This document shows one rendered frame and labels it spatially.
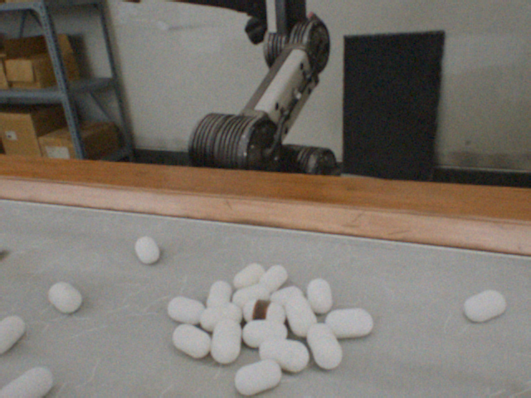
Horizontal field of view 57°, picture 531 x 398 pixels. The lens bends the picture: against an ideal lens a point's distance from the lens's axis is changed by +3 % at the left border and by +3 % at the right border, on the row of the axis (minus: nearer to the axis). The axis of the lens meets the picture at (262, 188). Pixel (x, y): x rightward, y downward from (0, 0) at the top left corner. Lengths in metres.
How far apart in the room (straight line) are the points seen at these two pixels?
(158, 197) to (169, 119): 2.32
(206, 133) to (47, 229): 0.32
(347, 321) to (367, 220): 0.18
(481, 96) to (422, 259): 1.95
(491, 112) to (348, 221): 1.94
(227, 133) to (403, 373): 0.54
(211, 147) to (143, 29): 2.13
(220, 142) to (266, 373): 0.52
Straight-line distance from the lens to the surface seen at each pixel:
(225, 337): 0.37
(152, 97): 2.97
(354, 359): 0.38
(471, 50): 2.39
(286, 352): 0.36
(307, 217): 0.55
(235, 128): 0.81
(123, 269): 0.52
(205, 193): 0.61
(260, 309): 0.40
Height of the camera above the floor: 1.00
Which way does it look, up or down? 23 degrees down
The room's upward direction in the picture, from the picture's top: 5 degrees counter-clockwise
